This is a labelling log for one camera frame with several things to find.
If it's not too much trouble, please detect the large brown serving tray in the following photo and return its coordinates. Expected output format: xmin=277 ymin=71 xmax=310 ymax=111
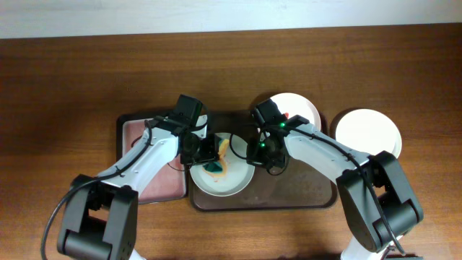
xmin=188 ymin=111 xmax=337 ymax=212

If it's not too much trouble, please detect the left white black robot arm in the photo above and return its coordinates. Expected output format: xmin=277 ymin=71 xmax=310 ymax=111
xmin=56 ymin=95 xmax=218 ymax=260

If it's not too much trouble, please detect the pale green plate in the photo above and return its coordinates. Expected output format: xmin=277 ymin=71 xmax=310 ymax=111
xmin=190 ymin=133 xmax=255 ymax=197

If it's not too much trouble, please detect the small black tray red liquid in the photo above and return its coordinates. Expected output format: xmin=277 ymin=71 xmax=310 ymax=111
xmin=116 ymin=112 xmax=188 ymax=204

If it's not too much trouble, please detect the pink white plate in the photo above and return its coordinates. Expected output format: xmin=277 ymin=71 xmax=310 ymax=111
xmin=251 ymin=92 xmax=322 ymax=131

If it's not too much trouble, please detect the green yellow sponge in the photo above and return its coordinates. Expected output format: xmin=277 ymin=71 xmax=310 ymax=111
xmin=202 ymin=139 xmax=230 ymax=178

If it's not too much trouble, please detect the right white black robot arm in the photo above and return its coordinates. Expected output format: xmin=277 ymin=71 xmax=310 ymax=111
xmin=246 ymin=99 xmax=424 ymax=259

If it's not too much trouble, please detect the white plate front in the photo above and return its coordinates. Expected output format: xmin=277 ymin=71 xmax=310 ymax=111
xmin=334 ymin=108 xmax=402 ymax=158

